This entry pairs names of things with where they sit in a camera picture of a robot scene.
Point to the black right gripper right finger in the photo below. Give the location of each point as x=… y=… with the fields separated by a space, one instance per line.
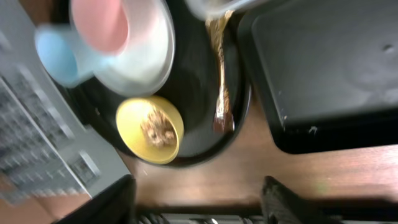
x=280 y=205

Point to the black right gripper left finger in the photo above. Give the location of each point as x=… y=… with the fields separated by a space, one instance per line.
x=114 y=205

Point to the yellow plastic bowl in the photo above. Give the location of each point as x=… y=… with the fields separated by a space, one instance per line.
x=128 y=118

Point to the brown gold snack wrapper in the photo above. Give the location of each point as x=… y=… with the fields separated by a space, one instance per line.
x=223 y=121

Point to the pink plastic cup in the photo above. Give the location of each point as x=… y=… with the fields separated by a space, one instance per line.
x=102 y=24

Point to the food scraps and rice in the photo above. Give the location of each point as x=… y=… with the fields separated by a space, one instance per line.
x=157 y=129

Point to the grey plastic dishwasher rack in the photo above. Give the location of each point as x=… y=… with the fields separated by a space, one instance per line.
x=46 y=150

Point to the round black tray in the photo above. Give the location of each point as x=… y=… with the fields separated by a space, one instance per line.
x=192 y=87

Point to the pale grey round plate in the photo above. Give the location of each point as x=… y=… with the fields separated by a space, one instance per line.
x=143 y=69

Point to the black rectangular tray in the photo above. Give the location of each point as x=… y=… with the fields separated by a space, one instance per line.
x=325 y=71

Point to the light blue plastic cup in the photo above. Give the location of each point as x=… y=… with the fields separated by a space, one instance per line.
x=65 y=56

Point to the clear plastic bin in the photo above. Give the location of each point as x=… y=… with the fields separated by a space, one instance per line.
x=210 y=9

